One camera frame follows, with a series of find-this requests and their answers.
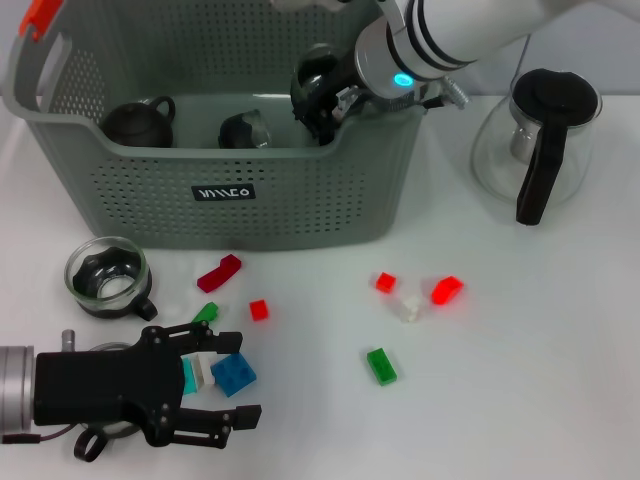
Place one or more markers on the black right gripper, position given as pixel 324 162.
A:
pixel 347 70

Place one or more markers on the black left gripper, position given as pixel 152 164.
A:
pixel 100 385

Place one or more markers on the glass teacup black sleeve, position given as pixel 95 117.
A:
pixel 315 75
pixel 107 277
pixel 245 132
pixel 80 450

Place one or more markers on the grey perforated storage basket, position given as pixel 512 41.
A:
pixel 300 200

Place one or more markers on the blue square brick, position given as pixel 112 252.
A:
pixel 233 375

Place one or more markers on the small white brick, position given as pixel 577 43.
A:
pixel 205 372

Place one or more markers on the cyan flat brick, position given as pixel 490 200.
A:
pixel 190 377

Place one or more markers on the translucent green stepped brick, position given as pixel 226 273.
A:
pixel 205 315

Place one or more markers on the small red square brick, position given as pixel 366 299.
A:
pixel 386 282
pixel 260 310

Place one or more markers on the dark red curved brick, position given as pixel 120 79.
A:
pixel 220 272

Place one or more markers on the green rectangular brick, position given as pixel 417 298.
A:
pixel 382 366

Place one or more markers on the dark brown clay teapot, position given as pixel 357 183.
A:
pixel 135 125

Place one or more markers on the white translucent brick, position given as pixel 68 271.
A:
pixel 410 307

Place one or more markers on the bright red curved brick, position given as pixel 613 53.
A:
pixel 446 291

